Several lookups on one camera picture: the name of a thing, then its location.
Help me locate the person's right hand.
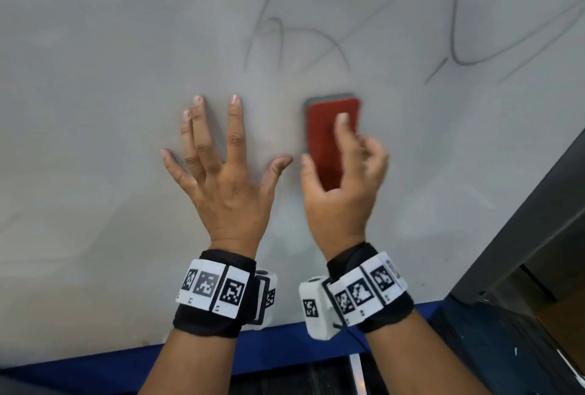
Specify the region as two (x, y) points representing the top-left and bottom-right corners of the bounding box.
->
(300, 112), (390, 262)

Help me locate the white metal bar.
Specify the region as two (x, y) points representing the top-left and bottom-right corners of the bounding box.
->
(348, 354), (368, 395)

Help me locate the person's left forearm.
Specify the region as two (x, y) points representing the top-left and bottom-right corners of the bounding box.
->
(138, 328), (239, 395)

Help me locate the person's left hand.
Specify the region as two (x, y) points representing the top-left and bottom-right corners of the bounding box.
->
(160, 94), (293, 259)

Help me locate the red whiteboard eraser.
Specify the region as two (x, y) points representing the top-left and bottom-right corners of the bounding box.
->
(304, 93), (362, 192)

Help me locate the black wristband with marker tags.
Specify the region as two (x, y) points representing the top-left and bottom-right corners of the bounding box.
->
(325, 242), (416, 334)
(173, 249), (257, 339)

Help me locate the whiteboard with blue frame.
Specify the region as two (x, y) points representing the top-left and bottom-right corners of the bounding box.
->
(0, 0), (585, 384)

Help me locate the person's right forearm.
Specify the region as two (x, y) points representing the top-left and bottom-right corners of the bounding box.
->
(364, 310), (492, 395)

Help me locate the dark grey cabinet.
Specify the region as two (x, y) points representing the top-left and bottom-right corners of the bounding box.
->
(450, 129), (585, 377)

